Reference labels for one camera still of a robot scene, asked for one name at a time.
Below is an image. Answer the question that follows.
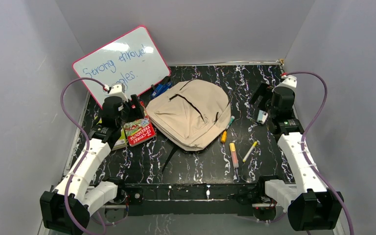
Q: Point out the red treehouse book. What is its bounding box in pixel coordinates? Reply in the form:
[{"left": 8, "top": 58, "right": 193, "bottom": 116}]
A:
[{"left": 123, "top": 101, "right": 156, "bottom": 147}]

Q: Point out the beige backpack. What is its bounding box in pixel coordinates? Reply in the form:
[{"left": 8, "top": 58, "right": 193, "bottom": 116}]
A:
[{"left": 146, "top": 79, "right": 231, "bottom": 151}]

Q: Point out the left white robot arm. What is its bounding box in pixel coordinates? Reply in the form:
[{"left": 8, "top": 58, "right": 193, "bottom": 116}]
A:
[{"left": 40, "top": 83, "right": 134, "bottom": 235}]

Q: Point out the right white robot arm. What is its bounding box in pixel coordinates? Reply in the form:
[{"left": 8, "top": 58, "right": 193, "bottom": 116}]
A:
[{"left": 250, "top": 74, "right": 342, "bottom": 231}]

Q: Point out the light blue eraser box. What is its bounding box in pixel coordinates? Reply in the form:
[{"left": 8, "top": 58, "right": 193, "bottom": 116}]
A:
[{"left": 257, "top": 110, "right": 268, "bottom": 125}]

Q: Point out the green book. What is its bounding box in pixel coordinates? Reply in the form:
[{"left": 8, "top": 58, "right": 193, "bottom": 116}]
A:
[{"left": 91, "top": 117, "right": 128, "bottom": 151}]

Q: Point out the pink framed whiteboard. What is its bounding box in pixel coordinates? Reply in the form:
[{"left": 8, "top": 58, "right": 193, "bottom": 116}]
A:
[{"left": 72, "top": 25, "right": 170, "bottom": 97}]

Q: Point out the green white glue stick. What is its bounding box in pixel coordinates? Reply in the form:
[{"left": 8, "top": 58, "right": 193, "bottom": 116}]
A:
[{"left": 225, "top": 116, "right": 235, "bottom": 130}]

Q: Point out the yellow white pen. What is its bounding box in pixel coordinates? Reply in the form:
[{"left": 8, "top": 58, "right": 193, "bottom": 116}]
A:
[{"left": 242, "top": 141, "right": 258, "bottom": 163}]

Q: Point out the orange highlighter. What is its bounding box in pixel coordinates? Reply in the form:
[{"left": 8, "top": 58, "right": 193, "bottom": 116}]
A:
[{"left": 220, "top": 130, "right": 227, "bottom": 143}]

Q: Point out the yellow pink highlighter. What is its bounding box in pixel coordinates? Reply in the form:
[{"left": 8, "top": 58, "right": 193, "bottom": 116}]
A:
[{"left": 229, "top": 142, "right": 239, "bottom": 168}]

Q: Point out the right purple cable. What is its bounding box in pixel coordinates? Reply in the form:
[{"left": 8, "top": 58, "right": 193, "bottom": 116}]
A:
[{"left": 280, "top": 71, "right": 355, "bottom": 235}]

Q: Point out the black base frame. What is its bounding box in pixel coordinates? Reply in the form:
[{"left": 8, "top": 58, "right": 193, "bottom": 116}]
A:
[{"left": 103, "top": 183, "right": 285, "bottom": 224}]

